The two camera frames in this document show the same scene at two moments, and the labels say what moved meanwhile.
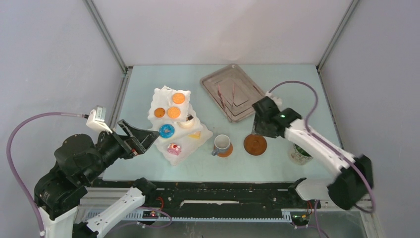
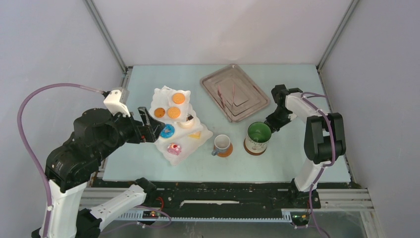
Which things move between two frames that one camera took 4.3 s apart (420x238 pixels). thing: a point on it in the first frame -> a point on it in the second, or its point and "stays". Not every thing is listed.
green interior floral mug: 299,156 -> 259,134
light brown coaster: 227,153 stays
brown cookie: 159,112 stays
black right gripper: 257,128 -> 274,126
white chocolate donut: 187,123 stays
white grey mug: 222,144 stays
